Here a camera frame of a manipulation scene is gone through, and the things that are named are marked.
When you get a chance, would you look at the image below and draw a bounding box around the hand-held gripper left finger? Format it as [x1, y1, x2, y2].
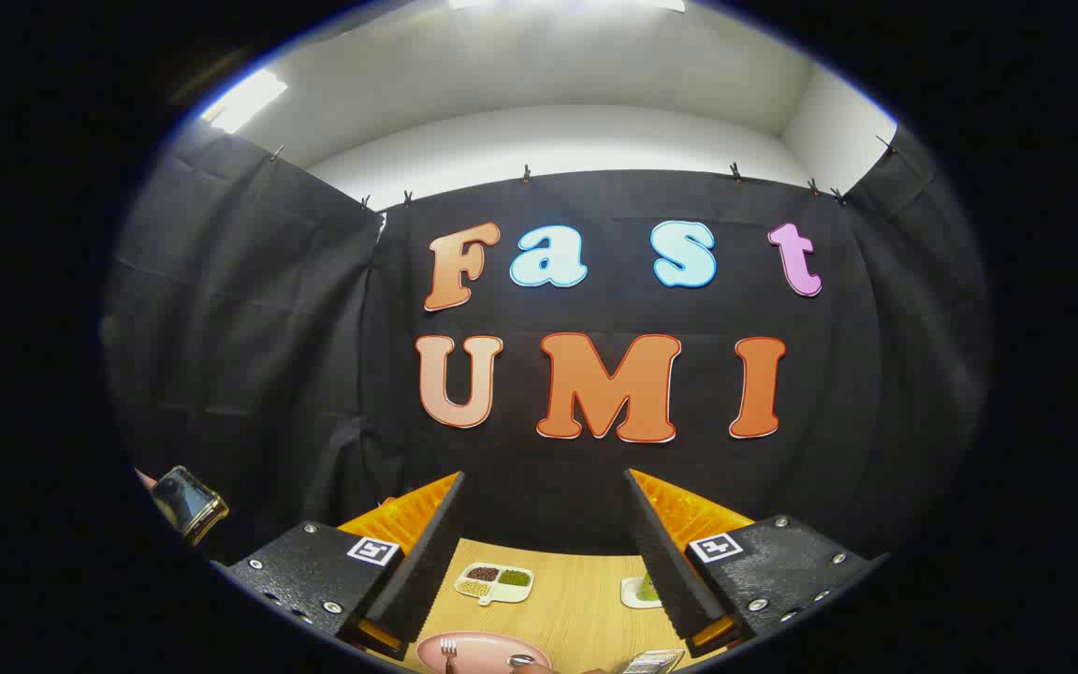
[211, 471, 467, 662]

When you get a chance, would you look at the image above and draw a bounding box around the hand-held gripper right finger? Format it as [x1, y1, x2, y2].
[623, 468, 891, 658]

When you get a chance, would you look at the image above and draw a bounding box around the white coaster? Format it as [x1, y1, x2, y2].
[620, 576, 666, 610]

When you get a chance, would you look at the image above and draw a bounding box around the white divided snack dish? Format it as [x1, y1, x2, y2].
[454, 563, 535, 607]

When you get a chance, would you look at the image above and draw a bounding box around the pink plate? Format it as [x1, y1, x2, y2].
[415, 632, 554, 674]

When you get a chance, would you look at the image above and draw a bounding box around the dark glossy object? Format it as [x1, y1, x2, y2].
[148, 465, 230, 547]

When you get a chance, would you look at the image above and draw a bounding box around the row of black clips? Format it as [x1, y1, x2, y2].
[268, 136, 900, 209]

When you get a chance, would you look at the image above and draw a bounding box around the ceiling light panel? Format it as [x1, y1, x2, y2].
[450, 0, 687, 12]
[200, 68, 289, 134]

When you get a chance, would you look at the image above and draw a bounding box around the metal wire basket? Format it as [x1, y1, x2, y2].
[616, 649, 687, 674]

